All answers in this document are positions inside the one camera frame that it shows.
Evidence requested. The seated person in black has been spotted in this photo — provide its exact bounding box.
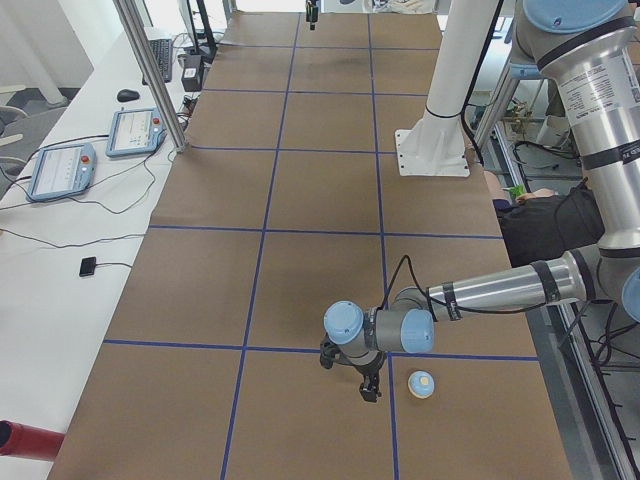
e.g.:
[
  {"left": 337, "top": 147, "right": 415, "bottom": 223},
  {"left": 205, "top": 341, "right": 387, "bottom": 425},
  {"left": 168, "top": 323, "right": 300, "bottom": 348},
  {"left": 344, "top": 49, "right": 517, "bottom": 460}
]
[{"left": 484, "top": 171, "right": 604, "bottom": 267}]

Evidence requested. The black power adapter box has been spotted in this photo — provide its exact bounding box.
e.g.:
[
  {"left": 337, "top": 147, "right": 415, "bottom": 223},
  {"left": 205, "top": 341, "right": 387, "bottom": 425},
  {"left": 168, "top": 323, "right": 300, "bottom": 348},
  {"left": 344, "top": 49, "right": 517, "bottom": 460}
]
[{"left": 181, "top": 55, "right": 204, "bottom": 92}]

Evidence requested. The blue teach pendant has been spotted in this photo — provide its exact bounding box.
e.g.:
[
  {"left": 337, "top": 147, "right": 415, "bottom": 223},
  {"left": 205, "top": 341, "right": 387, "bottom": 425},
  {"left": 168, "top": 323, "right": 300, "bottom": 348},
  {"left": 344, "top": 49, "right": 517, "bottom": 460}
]
[
  {"left": 105, "top": 108, "right": 166, "bottom": 158},
  {"left": 26, "top": 143, "right": 96, "bottom": 202}
]

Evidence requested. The aluminium frame post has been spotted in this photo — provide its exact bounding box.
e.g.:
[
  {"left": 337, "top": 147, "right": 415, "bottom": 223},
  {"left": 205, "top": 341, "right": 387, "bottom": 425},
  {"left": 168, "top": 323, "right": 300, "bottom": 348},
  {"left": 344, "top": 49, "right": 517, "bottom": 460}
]
[{"left": 113, "top": 0, "right": 187, "bottom": 153}]

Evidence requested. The near blue teach pendant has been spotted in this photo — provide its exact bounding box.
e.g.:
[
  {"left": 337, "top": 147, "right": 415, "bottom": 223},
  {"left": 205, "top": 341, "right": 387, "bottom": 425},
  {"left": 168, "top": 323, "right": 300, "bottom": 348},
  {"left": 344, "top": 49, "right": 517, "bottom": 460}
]
[{"left": 26, "top": 143, "right": 96, "bottom": 202}]

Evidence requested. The black keyboard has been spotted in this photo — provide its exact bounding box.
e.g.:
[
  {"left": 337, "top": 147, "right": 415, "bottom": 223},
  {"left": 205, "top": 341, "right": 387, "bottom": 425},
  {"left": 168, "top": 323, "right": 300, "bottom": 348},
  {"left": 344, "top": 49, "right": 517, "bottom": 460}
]
[{"left": 148, "top": 38, "right": 173, "bottom": 83}]

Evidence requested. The black computer mouse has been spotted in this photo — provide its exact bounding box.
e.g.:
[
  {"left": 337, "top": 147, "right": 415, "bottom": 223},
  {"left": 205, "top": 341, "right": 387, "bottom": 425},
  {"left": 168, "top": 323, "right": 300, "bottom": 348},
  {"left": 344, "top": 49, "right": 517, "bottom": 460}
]
[{"left": 116, "top": 89, "right": 140, "bottom": 103}]

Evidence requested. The far blue teach pendant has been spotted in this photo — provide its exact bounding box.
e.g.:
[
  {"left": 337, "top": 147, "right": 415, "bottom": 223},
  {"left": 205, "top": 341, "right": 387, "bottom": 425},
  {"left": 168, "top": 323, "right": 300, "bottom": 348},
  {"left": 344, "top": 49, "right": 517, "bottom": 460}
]
[{"left": 105, "top": 108, "right": 166, "bottom": 158}]

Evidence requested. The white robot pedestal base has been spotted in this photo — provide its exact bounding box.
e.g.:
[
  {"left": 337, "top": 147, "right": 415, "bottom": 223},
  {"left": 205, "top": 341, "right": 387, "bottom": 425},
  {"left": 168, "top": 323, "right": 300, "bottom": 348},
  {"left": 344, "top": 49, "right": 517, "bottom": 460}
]
[{"left": 395, "top": 0, "right": 502, "bottom": 178}]

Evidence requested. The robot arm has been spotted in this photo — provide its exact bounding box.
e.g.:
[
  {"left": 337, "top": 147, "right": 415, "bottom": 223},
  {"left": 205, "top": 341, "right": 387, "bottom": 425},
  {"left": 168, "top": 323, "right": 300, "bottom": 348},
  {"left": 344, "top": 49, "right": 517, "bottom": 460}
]
[{"left": 320, "top": 1, "right": 639, "bottom": 402}]

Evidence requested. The small black puck device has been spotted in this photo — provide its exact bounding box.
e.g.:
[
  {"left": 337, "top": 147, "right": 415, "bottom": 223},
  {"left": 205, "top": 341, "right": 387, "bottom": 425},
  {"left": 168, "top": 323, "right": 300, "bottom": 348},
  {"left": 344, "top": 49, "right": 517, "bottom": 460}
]
[{"left": 79, "top": 256, "right": 97, "bottom": 278}]

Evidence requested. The blue and cream call bell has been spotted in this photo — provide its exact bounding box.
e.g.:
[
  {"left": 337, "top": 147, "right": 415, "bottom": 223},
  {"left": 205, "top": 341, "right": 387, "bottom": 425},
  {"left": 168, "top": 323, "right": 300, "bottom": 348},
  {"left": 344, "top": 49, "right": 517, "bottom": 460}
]
[{"left": 407, "top": 370, "right": 435, "bottom": 399}]

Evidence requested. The red cylinder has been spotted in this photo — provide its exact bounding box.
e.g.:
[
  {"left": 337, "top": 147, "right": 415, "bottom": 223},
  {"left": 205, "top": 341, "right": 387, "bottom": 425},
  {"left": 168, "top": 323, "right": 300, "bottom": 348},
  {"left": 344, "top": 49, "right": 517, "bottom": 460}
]
[{"left": 1, "top": 420, "right": 65, "bottom": 461}]

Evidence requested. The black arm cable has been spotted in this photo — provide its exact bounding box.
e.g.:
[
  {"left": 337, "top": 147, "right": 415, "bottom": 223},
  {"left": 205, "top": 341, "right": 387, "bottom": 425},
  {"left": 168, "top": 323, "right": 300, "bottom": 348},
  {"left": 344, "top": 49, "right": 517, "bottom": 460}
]
[{"left": 381, "top": 254, "right": 616, "bottom": 316}]

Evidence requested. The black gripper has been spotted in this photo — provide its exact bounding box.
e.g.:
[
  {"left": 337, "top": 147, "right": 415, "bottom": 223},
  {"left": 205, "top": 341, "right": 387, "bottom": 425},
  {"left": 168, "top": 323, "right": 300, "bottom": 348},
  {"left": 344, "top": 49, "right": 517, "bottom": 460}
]
[{"left": 354, "top": 357, "right": 385, "bottom": 402}]

